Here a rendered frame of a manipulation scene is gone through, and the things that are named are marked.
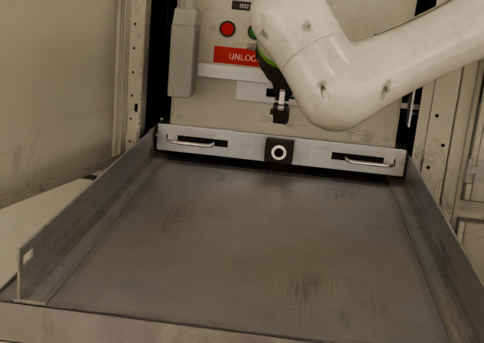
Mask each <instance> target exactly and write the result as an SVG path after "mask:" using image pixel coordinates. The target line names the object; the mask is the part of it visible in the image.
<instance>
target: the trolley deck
mask: <svg viewBox="0 0 484 343"><path fill-rule="evenodd" d="M16 296H17V272H16V273H15V274H14V275H13V276H12V277H11V278H10V279H9V280H8V281H7V282H6V283H5V284H3V285H2V286H1V287H0V342H11V343H450V342H449V338H448V336H447V333H446V331H445V328H444V325H443V323H442V320H441V318H440V315H439V312H438V310H437V308H436V305H435V302H434V299H433V297H432V295H431V291H430V290H429V286H428V284H427V281H426V278H425V277H424V273H423V271H422V269H421V265H420V263H419V261H418V258H417V256H416V253H415V250H414V248H413V245H412V243H411V240H410V237H409V235H408V232H407V230H406V227H405V224H404V222H403V219H402V217H401V214H400V211H399V209H398V206H397V203H396V201H395V198H394V196H393V193H392V190H391V189H390V188H383V187H370V186H364V185H357V184H345V183H338V182H326V181H319V180H312V179H300V178H294V177H281V176H274V175H268V174H255V173H248V172H242V171H230V170H223V169H211V168H204V167H197V166H185V165H178V164H166V163H163V165H162V166H161V167H160V168H159V170H158V171H157V172H156V173H155V174H154V175H153V177H152V178H151V179H150V180H149V182H148V183H147V184H146V185H145V187H144V188H143V189H142V190H141V191H140V192H139V193H138V195H137V196H136V197H135V199H134V200H133V201H132V202H131V203H130V204H129V205H128V207H127V208H126V209H125V210H124V212H123V213H122V214H121V215H120V217H119V218H118V219H117V220H116V221H115V222H114V224H113V225H112V226H111V227H110V229H109V230H108V231H107V232H106V233H105V235H103V237H102V238H101V239H100V240H99V242H98V243H97V244H96V246H95V247H94V248H93V249H92V250H91V251H90V252H89V254H88V255H87V256H86V257H85V259H84V260H83V261H82V262H81V263H80V265H79V266H78V267H77V268H76V269H75V270H74V272H73V273H72V274H71V276H70V277H69V278H68V279H67V280H66V281H65V282H64V284H63V285H62V286H61V287H60V289H59V290H58V291H57V293H56V294H55V295H54V296H53V297H52V298H51V299H50V301H49V302H48V303H47V304H46V306H41V305H36V304H30V303H20V302H14V298H15V297H16Z"/></svg>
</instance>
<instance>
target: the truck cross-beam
mask: <svg viewBox="0 0 484 343"><path fill-rule="evenodd" d="M169 125H173V126H179V127H178V138H177V140H178V141H185V142H192V143H205V144H210V143H212V142H213V141H216V142H217V143H216V144H215V145H214V146H213V147H210V148H204V147H197V146H184V145H178V144H177V150H176V151H177V152H184V153H196V154H203V155H210V156H222V157H229V158H236V159H248V160H255V161H265V160H264V154H265V146H266V138H267V137H270V138H283V139H290V140H294V148H293V155H292V163H291V164H294V165H301V166H313V167H320V168H327V169H339V170H346V171H353V172H365V173H372V174H382V167H380V166H367V165H360V164H350V163H348V162H346V161H345V160H344V158H343V156H344V155H346V157H347V158H348V159H351V160H357V161H368V162H375V163H383V161H384V156H385V149H393V150H396V151H395V160H394V166H393V174H392V175H391V176H398V177H402V176H403V172H404V167H405V159H406V154H407V150H406V148H405V146H404V145H400V144H395V147H387V146H374V145H367V144H361V143H347V142H341V141H327V140H321V139H314V138H301V137H294V136H287V135H274V134H267V133H254V132H247V131H240V130H227V129H220V128H208V127H200V126H193V125H181V124H173V123H170V120H167V119H162V120H161V121H160V122H159V123H158V132H157V145H156V149H158V150H165V151H168V150H167V140H166V139H167V137H168V127H169Z"/></svg>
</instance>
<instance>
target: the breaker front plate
mask: <svg viewBox="0 0 484 343"><path fill-rule="evenodd" d="M232 1H247V2H252V0H197V9H199V11H200V27H201V28H200V47H199V58H198V63H210V64H218V65H225V66H238V67H246V68H260V67H257V66H244V65H236V64H229V63H215V62H213V58H214V48H215V46H223V47H230V48H244V49H246V45H247V43H251V44H254V43H256V40H253V39H251V38H250V37H249V36H248V28H249V27H250V26H251V23H250V11H245V10H237V9H232ZM326 1H327V2H328V5H329V6H330V8H331V11H332V12H333V15H334V17H335V18H336V20H337V22H338V24H339V25H340V27H341V29H342V30H343V32H344V34H345V36H346V37H347V38H348V40H350V41H351V42H353V43H356V42H359V41H361V40H365V39H367V38H369V37H371V36H373V35H374V34H377V33H378V32H382V31H384V30H386V29H389V28H391V27H394V26H396V25H399V24H400V23H402V22H404V21H407V20H409V19H411V18H413V12H414V7H415V2H416V0H326ZM224 21H231V22H232V23H233V24H234V25H235V26H236V31H235V33H234V34H233V35H232V36H231V37H224V36H223V35H221V33H220V25H221V24H222V22H224ZM260 69H261V68H260ZM266 88H267V89H273V85H272V84H267V83H259V82H252V81H239V80H231V79H218V78H210V77H203V76H198V77H197V88H196V92H195V94H194V95H192V96H191V97H190V98H189V99H187V98H180V97H173V106H172V118H171V123H173V124H181V125H193V126H200V127H208V128H220V129H227V130H240V131H247V132H254V133H267V134H274V135H287V136H294V137H301V138H314V139H321V140H327V141H341V142H347V143H361V144H367V145H374V146H387V147H393V146H394V141H395V131H396V127H397V121H398V113H399V107H400V99H398V100H396V101H395V102H393V103H392V104H389V105H388V106H387V107H385V108H383V109H382V110H380V111H379V112H377V113H376V114H374V115H373V116H371V117H369V118H368V119H366V120H365V121H364V122H362V123H361V124H359V125H358V126H356V127H354V128H352V129H349V130H345V131H339V132H333V131H327V130H323V129H320V128H318V127H316V126H315V125H314V124H312V123H311V122H310V121H309V120H307V118H306V117H305V116H304V114H303V113H302V112H301V110H300V108H299V105H298V103H297V102H296V101H295V99H289V108H290V113H289V120H288V123H287V124H286V125H285V124H278V123H273V121H272V119H273V115H270V110H271V109H273V104H274V101H275V97H267V96H266Z"/></svg>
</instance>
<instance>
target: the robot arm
mask: <svg viewBox="0 0 484 343"><path fill-rule="evenodd" d="M250 23H251V28H252V30H253V32H254V34H255V36H256V43H254V44H251V43H247V45H246V49H247V50H253V51H255V52H256V55H255V58H256V59H257V60H258V63H259V66H260V68H261V70H262V71H263V72H264V74H265V76H266V77H267V78H268V80H270V81H271V82H272V85H273V94H275V101H274V104H273V109H271V110H270V115H273V119H272V121H273V123H278V124H285V125H286V124H287V123H288V120H289V113H290V108H289V98H290V96H292V94H293V95H294V97H295V99H296V101H297V103H298V105H299V108H300V110H301V112H302V113H303V114H304V116H305V117H306V118H307V120H309V121H310V122H311V123H312V124H314V125H315V126H316V127H318V128H320V129H323V130H327V131H333V132H339V131H345V130H349V129H352V128H354V127H356V126H358V125H359V124H361V123H363V122H364V121H365V120H366V119H368V118H369V117H371V116H373V115H374V114H376V113H377V112H379V111H380V110H382V109H383V108H385V107H387V106H388V105H389V104H392V103H393V102H395V101H396V100H398V99H400V98H401V97H404V96H405V95H407V94H409V93H411V92H413V91H415V90H417V89H418V88H420V87H422V86H424V85H426V84H428V83H430V82H432V81H434V80H436V79H438V78H440V77H442V76H444V75H446V74H448V73H450V72H452V71H455V70H457V69H458V68H461V67H463V66H466V65H468V64H470V63H473V62H476V61H478V60H480V59H482V58H484V0H446V1H444V2H442V3H440V4H439V5H437V6H435V7H433V8H431V9H429V10H427V11H425V12H424V13H422V14H419V15H417V16H415V17H413V18H411V19H409V20H407V21H404V22H402V23H400V24H397V25H396V26H394V27H391V28H389V29H386V30H384V31H382V32H378V33H377V34H374V35H373V36H371V37H369V38H367V39H365V40H361V41H359V42H356V43H353V42H351V41H350V40H348V38H347V37H346V36H345V34H344V32H343V30H342V29H341V27H340V25H339V24H338V22H337V20H336V18H335V17H334V15H333V12H332V11H331V8H330V6H329V5H328V2H327V1H326V0H252V2H251V7H250Z"/></svg>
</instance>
